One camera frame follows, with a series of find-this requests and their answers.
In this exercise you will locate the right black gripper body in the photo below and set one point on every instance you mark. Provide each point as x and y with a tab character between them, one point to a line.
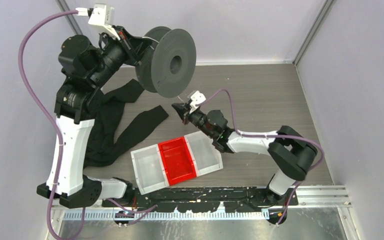
198	119

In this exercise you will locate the left clear plastic bin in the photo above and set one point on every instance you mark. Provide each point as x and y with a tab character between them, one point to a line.
149	170

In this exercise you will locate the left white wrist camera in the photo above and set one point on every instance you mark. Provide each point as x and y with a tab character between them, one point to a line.
100	17

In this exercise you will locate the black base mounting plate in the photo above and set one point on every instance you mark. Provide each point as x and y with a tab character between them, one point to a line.
246	199

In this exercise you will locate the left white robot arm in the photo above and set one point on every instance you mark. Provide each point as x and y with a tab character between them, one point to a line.
75	110

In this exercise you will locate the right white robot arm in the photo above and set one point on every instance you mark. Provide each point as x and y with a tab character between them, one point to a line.
292	154

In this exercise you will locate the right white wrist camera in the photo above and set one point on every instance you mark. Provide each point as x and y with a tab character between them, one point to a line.
196	98

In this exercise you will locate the right clear plastic bin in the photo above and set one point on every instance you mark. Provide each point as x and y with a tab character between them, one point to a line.
205	157

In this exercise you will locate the aluminium front rail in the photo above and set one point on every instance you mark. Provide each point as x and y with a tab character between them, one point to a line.
318	196

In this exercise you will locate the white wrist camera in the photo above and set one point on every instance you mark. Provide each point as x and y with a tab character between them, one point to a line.
196	98
100	17

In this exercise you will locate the red plastic bin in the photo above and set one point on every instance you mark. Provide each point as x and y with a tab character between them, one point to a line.
177	160

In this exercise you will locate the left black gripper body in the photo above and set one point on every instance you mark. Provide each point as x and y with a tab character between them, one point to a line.
113	55

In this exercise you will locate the dark grey cable spool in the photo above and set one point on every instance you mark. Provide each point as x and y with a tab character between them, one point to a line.
168	65

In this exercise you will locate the clear plastic bin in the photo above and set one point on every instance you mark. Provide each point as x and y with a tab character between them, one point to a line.
149	170
205	157

